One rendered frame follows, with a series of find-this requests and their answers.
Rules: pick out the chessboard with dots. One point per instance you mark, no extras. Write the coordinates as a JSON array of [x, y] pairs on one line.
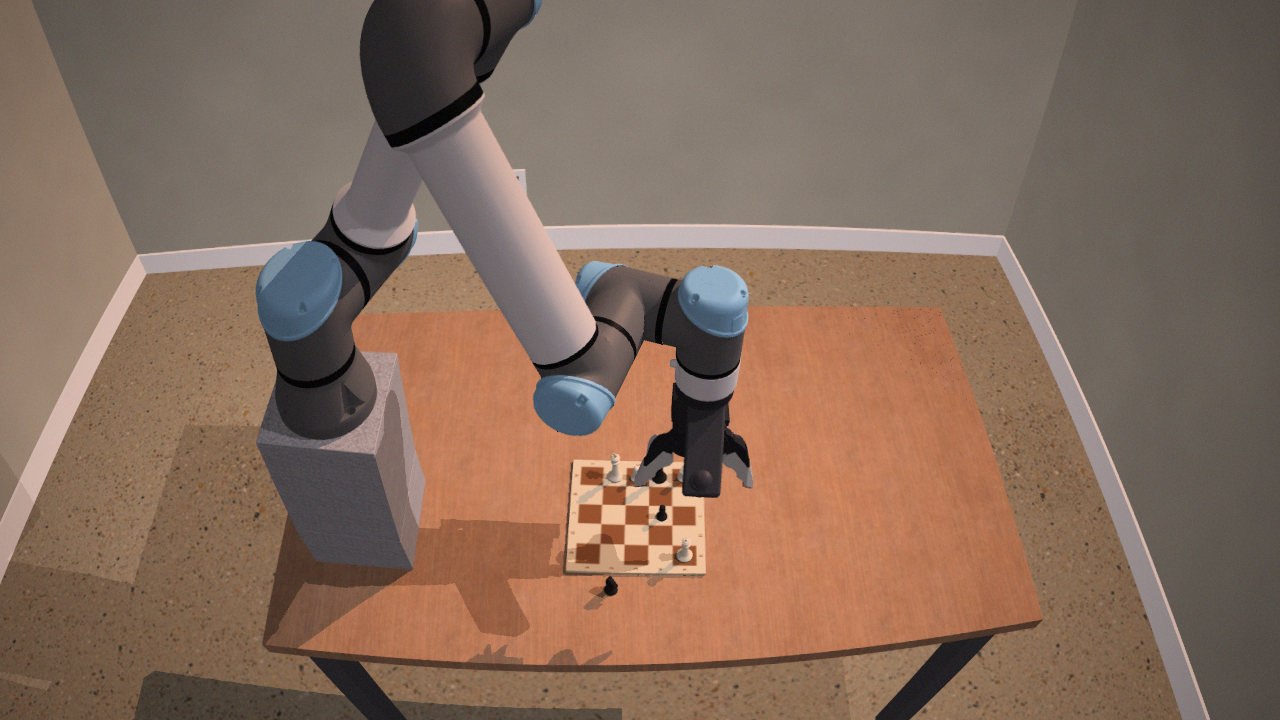
[[613, 527]]

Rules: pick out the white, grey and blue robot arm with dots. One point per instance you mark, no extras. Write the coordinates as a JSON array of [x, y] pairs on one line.
[[417, 62]]

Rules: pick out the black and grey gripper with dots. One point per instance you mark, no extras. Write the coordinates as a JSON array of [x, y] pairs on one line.
[[660, 453]]

